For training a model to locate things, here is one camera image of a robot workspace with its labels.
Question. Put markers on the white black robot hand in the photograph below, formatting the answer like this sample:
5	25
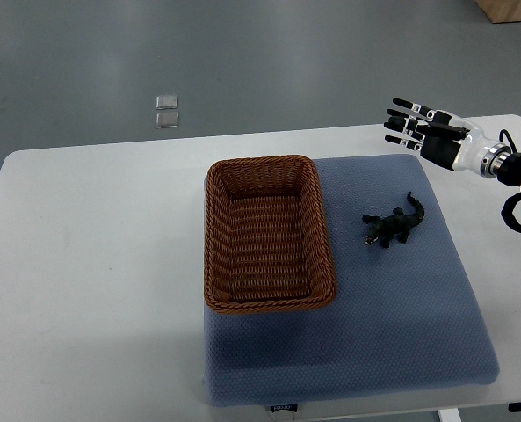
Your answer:
443	138

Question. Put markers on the dark toy crocodile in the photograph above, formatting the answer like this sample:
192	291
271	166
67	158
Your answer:
397	225

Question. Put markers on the brown wicker basket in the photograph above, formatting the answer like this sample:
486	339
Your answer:
266	241

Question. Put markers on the wooden box corner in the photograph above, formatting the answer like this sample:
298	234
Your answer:
501	11

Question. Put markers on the blue textured cushion mat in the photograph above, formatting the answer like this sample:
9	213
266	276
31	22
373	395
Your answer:
404	318

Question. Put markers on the upper metal floor plate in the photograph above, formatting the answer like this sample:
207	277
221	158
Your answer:
166	101

